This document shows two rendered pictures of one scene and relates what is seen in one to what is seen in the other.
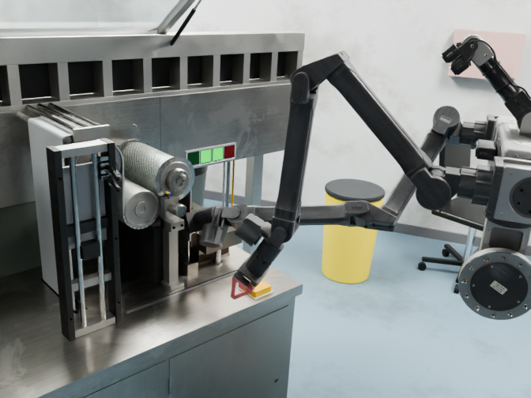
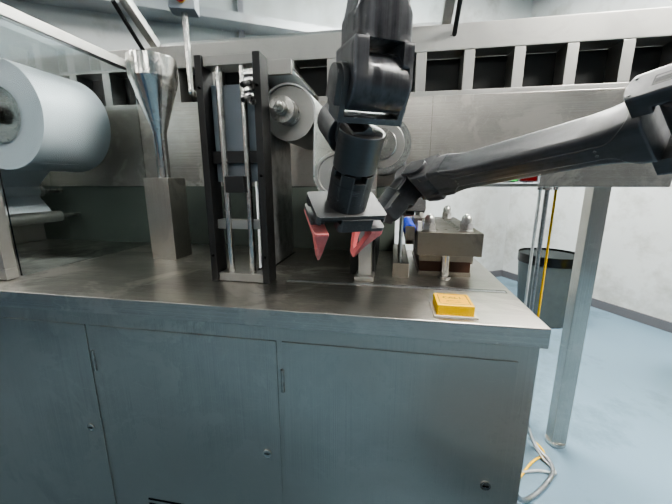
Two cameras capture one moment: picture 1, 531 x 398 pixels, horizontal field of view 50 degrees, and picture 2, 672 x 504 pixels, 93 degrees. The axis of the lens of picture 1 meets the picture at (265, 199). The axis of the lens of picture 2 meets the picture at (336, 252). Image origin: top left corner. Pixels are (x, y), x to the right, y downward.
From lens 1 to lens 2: 131 cm
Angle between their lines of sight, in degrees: 51
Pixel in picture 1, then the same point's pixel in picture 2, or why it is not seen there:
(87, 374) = (163, 301)
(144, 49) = (419, 42)
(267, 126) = not seen: hidden behind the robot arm
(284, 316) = (508, 379)
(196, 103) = (482, 107)
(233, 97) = (543, 102)
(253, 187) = (584, 244)
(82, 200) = (236, 127)
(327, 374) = not seen: outside the picture
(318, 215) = (556, 138)
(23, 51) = (298, 48)
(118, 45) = not seen: hidden behind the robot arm
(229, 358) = (384, 393)
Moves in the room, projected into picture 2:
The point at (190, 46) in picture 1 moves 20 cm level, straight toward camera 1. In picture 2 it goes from (480, 36) to (451, 14)
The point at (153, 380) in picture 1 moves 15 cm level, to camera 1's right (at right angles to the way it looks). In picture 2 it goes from (258, 359) to (291, 393)
